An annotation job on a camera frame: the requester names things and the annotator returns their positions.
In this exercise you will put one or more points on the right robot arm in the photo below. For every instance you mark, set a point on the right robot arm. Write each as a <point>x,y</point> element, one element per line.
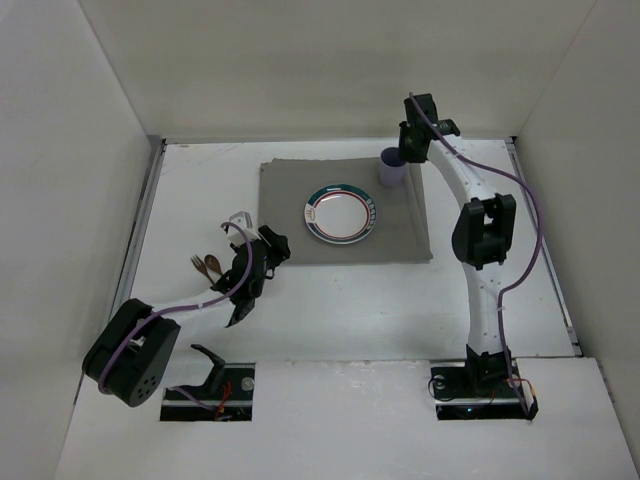
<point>481,238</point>

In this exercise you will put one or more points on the white plate green rim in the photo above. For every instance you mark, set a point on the white plate green rim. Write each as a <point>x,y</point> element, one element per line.
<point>340,214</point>

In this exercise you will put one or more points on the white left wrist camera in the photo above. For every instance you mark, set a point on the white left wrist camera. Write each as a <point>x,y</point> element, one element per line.
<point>241,225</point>

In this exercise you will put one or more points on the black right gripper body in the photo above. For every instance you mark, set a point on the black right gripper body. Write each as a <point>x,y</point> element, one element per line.
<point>409,145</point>

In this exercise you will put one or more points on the right aluminium table rail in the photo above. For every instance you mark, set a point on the right aluminium table rail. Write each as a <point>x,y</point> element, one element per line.
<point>511,145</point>

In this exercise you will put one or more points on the grey cloth placemat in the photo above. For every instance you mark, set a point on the grey cloth placemat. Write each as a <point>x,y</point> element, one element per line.
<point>401,231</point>

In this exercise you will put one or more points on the aluminium table rail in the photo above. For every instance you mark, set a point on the aluminium table rail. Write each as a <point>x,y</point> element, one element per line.
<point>511,145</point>
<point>139,226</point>

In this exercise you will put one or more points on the white front cover board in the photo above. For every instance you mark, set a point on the white front cover board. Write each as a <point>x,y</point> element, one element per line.
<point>357,421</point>

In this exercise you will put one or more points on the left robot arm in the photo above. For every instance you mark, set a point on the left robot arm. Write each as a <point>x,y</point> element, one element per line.
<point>130,357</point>

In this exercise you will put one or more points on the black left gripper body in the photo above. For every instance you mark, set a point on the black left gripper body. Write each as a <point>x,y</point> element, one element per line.
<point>270,245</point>

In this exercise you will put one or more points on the brown wooden fork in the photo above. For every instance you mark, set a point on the brown wooden fork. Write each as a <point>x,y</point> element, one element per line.
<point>201,267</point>

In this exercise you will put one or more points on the brown wooden spoon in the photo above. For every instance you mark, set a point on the brown wooden spoon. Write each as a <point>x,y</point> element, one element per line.
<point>213,265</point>

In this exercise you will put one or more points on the purple plastic cup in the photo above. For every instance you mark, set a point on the purple plastic cup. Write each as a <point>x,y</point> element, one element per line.
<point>392,169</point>

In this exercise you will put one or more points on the left aluminium table rail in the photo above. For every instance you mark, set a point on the left aluminium table rail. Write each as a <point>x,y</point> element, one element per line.
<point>139,226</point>

